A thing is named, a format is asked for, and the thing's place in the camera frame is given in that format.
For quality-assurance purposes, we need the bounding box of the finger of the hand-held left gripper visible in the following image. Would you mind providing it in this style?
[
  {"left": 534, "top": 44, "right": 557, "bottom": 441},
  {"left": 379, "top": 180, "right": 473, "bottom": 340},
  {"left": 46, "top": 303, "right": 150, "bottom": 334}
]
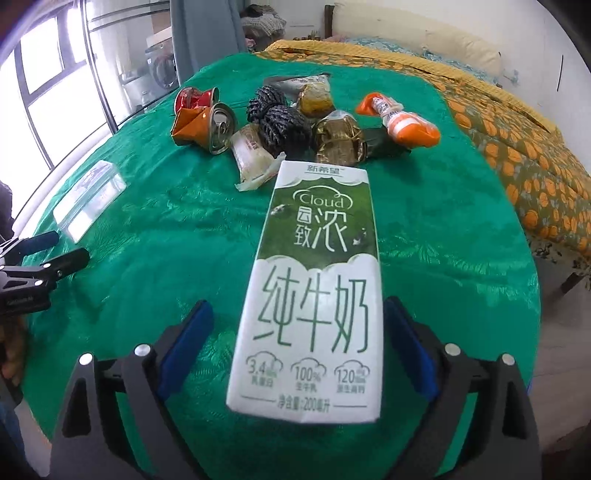
[
  {"left": 0, "top": 248, "right": 90, "bottom": 291},
  {"left": 0, "top": 231, "right": 60, "bottom": 266}
]

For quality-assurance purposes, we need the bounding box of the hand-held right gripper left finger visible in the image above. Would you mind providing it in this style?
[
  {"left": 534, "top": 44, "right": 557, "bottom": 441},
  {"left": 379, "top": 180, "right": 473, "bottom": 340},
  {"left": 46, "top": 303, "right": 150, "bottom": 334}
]
[{"left": 48, "top": 299, "right": 215, "bottom": 480}]

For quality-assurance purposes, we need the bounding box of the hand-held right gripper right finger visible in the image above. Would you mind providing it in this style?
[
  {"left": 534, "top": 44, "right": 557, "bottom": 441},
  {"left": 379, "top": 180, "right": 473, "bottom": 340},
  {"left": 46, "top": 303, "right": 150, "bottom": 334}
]
[{"left": 383, "top": 296, "right": 542, "bottom": 480}]

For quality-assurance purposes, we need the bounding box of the green and white milk carton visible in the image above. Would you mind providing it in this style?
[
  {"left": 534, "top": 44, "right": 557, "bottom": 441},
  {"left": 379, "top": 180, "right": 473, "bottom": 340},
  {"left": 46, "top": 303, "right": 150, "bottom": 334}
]
[{"left": 225, "top": 160, "right": 384, "bottom": 424}]

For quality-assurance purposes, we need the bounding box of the crushed orange can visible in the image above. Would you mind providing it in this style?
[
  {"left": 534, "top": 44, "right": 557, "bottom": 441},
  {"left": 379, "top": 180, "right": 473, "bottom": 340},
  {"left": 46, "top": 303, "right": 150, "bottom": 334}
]
[{"left": 170, "top": 102, "right": 238, "bottom": 155}]

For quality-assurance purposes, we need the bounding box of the crushed red can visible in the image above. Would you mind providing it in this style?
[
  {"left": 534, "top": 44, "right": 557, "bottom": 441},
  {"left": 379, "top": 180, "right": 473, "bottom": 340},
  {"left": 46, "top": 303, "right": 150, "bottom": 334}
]
[{"left": 174, "top": 87, "right": 220, "bottom": 116}]

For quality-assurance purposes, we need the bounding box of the dark green wrapper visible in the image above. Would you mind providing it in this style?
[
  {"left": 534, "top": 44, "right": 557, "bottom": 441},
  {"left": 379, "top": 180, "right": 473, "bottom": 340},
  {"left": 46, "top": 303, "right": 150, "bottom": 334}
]
[{"left": 360, "top": 127, "right": 411, "bottom": 160}]

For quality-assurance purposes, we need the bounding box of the white snack packet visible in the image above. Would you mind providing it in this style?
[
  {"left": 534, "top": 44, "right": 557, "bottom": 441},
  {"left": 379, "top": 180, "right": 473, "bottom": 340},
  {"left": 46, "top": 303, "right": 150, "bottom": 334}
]
[{"left": 229, "top": 122, "right": 287, "bottom": 191}]

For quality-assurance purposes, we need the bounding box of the orange and white wrapper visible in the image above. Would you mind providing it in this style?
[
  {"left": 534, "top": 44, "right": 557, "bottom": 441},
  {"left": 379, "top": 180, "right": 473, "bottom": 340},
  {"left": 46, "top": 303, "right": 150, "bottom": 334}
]
[{"left": 355, "top": 92, "right": 441, "bottom": 148}]

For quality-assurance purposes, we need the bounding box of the gold foil wrapper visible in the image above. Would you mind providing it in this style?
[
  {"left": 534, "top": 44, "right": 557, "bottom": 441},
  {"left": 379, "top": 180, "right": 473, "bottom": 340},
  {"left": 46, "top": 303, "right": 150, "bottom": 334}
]
[{"left": 311, "top": 110, "right": 368, "bottom": 167}]

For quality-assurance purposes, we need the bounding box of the black scouring pad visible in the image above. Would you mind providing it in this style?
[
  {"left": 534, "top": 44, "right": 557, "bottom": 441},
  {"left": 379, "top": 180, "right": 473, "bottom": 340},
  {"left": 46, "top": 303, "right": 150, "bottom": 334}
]
[
  {"left": 259, "top": 105, "right": 312, "bottom": 155},
  {"left": 246, "top": 85, "right": 288, "bottom": 123}
]

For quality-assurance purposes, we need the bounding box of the olive food packet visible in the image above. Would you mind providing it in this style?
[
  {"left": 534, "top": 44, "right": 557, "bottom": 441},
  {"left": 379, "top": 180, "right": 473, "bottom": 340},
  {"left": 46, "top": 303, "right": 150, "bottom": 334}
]
[{"left": 263, "top": 73, "right": 337, "bottom": 120}]

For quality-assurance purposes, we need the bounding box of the person's left hand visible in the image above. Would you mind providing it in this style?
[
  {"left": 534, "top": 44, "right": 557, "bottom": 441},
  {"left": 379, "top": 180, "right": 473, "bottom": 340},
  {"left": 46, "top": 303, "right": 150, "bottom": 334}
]
[{"left": 0, "top": 319, "right": 27, "bottom": 388}]

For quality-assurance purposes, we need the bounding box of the clear plastic box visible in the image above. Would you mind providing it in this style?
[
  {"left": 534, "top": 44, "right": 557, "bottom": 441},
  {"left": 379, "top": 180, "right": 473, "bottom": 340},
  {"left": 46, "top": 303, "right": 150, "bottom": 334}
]
[{"left": 52, "top": 160, "right": 127, "bottom": 244}]

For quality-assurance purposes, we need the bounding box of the green tablecloth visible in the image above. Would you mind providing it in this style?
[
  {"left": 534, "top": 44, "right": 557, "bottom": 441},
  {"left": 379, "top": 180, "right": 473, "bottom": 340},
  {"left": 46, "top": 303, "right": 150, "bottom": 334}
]
[{"left": 21, "top": 53, "right": 542, "bottom": 480}]

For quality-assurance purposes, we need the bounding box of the window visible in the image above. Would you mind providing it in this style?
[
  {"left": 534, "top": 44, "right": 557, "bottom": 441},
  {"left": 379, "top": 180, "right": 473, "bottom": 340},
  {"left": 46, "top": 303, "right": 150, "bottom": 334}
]
[{"left": 0, "top": 0, "right": 181, "bottom": 217}]

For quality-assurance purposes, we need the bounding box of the washing machine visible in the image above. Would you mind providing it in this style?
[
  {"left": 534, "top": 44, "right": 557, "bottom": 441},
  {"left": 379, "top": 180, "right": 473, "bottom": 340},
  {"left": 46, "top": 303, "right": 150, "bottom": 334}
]
[{"left": 145, "top": 39, "right": 180, "bottom": 90}]

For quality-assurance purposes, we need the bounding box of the bed with orange patterned cover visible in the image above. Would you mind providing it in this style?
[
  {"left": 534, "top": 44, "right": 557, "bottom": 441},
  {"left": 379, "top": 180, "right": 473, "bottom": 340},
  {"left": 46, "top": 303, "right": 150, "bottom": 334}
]
[{"left": 252, "top": 39, "right": 591, "bottom": 259}]

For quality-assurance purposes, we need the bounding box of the teal patterned sheet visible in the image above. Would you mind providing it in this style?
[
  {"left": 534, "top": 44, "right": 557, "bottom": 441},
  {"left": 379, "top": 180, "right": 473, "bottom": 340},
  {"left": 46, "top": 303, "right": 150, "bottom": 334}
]
[{"left": 342, "top": 36, "right": 502, "bottom": 81}]

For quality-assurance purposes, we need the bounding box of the pile of clothes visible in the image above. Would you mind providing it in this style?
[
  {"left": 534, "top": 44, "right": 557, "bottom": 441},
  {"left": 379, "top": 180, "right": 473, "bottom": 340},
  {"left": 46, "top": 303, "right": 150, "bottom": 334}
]
[{"left": 240, "top": 4, "right": 287, "bottom": 49}]

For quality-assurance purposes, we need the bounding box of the cream pillow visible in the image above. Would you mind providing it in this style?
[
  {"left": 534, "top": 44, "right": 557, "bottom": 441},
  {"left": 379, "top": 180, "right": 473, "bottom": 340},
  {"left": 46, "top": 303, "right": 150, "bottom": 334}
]
[{"left": 332, "top": 2, "right": 504, "bottom": 77}]

